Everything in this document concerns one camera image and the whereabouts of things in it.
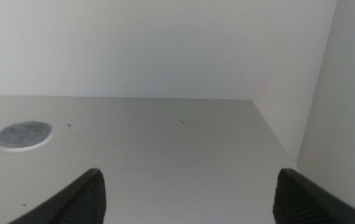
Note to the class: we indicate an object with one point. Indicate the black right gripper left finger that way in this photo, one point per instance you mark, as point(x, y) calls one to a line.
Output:
point(81, 202)

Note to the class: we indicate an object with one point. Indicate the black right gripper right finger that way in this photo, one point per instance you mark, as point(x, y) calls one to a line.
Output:
point(301, 202)

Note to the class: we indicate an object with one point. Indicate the round grey cup mat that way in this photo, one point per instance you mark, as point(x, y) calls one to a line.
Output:
point(23, 135)

